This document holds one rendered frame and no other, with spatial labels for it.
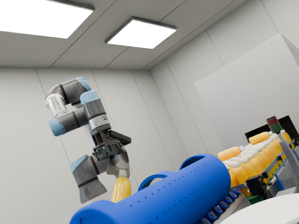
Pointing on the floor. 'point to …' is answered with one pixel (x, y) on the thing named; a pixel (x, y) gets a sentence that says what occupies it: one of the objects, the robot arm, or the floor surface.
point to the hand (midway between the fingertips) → (124, 175)
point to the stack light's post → (290, 157)
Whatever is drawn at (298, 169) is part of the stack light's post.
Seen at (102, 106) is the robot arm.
